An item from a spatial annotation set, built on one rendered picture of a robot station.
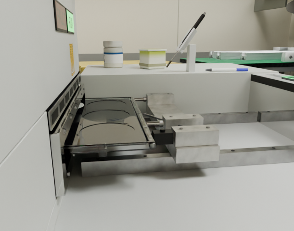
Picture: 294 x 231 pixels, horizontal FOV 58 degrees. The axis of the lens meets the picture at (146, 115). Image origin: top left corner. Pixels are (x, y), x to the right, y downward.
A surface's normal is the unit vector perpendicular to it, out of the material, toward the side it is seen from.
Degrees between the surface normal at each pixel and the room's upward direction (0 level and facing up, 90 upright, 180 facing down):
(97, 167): 90
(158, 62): 90
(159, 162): 90
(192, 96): 90
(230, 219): 0
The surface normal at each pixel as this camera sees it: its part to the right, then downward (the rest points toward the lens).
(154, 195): 0.00, -0.96
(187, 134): 0.15, 0.26
